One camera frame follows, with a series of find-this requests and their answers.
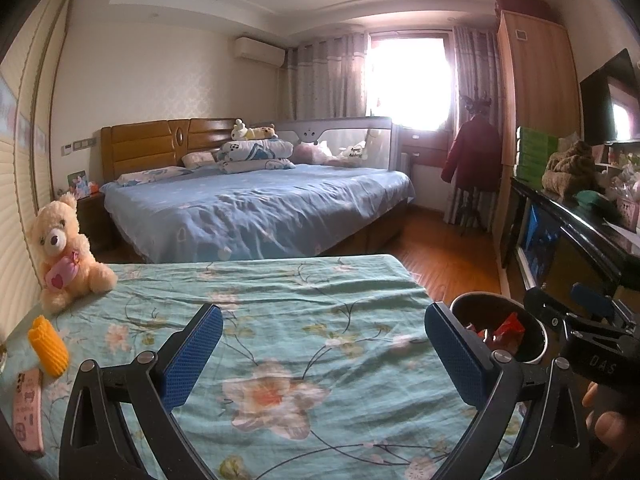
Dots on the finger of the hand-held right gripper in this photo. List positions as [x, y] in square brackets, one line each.
[547, 310]
[595, 300]

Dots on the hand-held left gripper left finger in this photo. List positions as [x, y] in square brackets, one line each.
[192, 355]

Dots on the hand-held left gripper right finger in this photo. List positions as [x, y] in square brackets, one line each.
[457, 355]

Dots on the round black trash bin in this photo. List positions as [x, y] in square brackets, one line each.
[530, 320]

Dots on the red snack packet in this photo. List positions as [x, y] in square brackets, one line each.
[507, 327]

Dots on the person's right hand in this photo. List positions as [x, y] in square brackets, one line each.
[612, 425]

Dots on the black glossy cabinet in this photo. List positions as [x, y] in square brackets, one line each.
[565, 240]

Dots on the pink basket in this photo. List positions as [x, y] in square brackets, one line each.
[629, 212]

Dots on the dark green cloth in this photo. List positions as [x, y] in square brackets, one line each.
[595, 202]

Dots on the brown plush toy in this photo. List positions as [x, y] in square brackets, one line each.
[570, 167]

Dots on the bed with blue sheet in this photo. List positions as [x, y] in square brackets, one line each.
[260, 210]

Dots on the cream teddy bear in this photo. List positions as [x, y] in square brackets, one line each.
[62, 260]

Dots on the dark wooden nightstand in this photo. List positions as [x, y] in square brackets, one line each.
[95, 220]

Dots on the dark red coat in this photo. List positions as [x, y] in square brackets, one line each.
[472, 155]

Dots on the flat pink case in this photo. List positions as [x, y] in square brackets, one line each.
[27, 410]

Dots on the flat blue white pillow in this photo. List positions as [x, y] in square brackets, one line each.
[150, 175]

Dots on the white floral pillow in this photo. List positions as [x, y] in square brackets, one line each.
[197, 159]

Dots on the black television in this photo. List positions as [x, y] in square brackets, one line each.
[607, 100]

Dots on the blue white printed cushion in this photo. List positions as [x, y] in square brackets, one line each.
[255, 149]
[257, 165]

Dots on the wooden window desk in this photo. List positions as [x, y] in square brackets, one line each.
[425, 147]

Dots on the tall wooden wardrobe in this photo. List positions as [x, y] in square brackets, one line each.
[537, 100]

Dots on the brown wooden headboard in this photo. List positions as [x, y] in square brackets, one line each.
[150, 145]

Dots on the dark coat rack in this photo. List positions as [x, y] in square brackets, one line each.
[472, 105]

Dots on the white plush toy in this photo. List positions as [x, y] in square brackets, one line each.
[240, 130]

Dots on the yellow plush toy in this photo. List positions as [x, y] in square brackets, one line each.
[262, 131]

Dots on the pink plush toy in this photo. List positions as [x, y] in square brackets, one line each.
[312, 152]

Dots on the grey patterned curtain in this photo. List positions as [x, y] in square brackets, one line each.
[325, 80]
[475, 70]

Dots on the cream sliding wardrobe door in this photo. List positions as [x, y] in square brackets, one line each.
[25, 125]

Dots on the dark red suitcase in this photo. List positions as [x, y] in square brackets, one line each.
[522, 5]

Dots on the white air conditioner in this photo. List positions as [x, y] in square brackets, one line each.
[259, 51]

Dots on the small photo frame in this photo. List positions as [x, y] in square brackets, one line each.
[78, 183]

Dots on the wall switch panel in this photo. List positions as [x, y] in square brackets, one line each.
[79, 146]

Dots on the grey bed guard rail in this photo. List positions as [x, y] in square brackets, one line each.
[345, 132]

